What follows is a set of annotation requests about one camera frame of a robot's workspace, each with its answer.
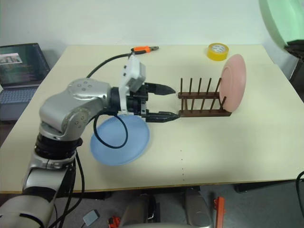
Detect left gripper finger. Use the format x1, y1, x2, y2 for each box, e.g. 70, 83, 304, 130
144, 110, 182, 123
145, 82, 177, 96

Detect small red black tool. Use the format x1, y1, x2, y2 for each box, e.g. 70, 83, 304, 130
108, 216, 122, 228

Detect small grey flat box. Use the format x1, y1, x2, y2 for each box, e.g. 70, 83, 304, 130
83, 209, 100, 226

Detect orange bar tool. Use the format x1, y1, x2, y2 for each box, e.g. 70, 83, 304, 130
213, 196, 225, 228

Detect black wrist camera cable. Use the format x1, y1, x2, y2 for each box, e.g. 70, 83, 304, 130
85, 52, 134, 78

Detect yellow tape roll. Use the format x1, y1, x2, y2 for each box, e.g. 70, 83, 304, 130
206, 42, 229, 62

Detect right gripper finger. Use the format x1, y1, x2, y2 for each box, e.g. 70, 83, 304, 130
284, 39, 304, 57

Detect green plate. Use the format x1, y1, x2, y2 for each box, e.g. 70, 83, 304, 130
258, 0, 304, 47

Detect dark grey laptop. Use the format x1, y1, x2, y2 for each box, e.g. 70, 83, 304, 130
0, 42, 51, 122

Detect black looped cable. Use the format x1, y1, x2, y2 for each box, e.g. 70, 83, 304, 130
93, 114, 129, 150

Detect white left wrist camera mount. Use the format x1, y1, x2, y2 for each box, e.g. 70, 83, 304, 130
118, 55, 148, 114

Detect brown wooden dish rack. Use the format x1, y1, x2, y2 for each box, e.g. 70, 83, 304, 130
177, 77, 231, 118

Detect orange handled pliers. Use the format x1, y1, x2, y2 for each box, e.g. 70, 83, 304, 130
130, 45, 160, 56

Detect grey rounded shape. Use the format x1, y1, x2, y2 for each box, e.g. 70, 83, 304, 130
118, 193, 162, 228
184, 187, 214, 228

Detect dark bulky object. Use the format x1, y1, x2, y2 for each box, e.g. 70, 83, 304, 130
288, 55, 304, 95

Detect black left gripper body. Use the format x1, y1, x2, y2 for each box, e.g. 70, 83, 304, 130
126, 82, 156, 119

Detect pink plate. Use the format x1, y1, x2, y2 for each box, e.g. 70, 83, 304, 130
219, 54, 247, 113

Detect blue plate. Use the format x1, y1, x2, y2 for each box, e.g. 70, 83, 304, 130
90, 115, 151, 166

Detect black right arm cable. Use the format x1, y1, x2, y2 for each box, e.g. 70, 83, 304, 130
295, 170, 304, 191

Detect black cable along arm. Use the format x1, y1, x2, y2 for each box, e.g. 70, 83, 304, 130
47, 151, 86, 228

